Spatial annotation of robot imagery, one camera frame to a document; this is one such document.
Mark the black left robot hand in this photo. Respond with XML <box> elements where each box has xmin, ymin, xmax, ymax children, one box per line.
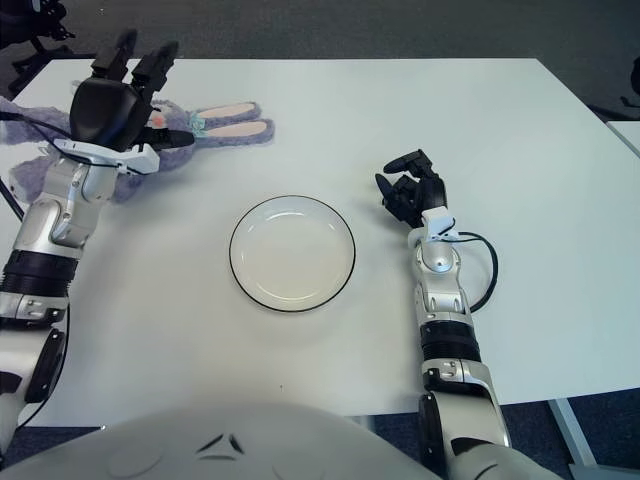
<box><xmin>68</xmin><ymin>28</ymin><xmax>195</xmax><ymax>154</ymax></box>

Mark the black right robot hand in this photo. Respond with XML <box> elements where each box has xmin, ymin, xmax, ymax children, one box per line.
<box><xmin>374</xmin><ymin>148</ymin><xmax>447</xmax><ymax>229</ymax></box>

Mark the purple plush bunny doll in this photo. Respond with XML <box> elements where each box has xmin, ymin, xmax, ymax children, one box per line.
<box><xmin>0</xmin><ymin>94</ymin><xmax>277</xmax><ymax>206</ymax></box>

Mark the white plate black rim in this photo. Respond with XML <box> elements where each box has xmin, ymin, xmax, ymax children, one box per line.
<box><xmin>229</xmin><ymin>195</ymin><xmax>357</xmax><ymax>315</ymax></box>

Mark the black office chair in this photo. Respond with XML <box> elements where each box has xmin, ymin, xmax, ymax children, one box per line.
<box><xmin>0</xmin><ymin>0</ymin><xmax>96</xmax><ymax>96</ymax></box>

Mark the white side table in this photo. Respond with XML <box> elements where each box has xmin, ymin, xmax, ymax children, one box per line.
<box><xmin>605</xmin><ymin>118</ymin><xmax>640</xmax><ymax>156</ymax></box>

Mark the white table leg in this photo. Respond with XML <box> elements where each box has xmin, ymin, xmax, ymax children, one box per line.
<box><xmin>547</xmin><ymin>397</ymin><xmax>609</xmax><ymax>480</ymax></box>

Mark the grey robot torso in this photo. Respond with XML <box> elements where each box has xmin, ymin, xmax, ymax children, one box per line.
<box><xmin>0</xmin><ymin>399</ymin><xmax>591</xmax><ymax>480</ymax></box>

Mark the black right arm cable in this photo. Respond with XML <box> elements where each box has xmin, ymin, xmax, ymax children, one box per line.
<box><xmin>457</xmin><ymin>230</ymin><xmax>500</xmax><ymax>314</ymax></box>

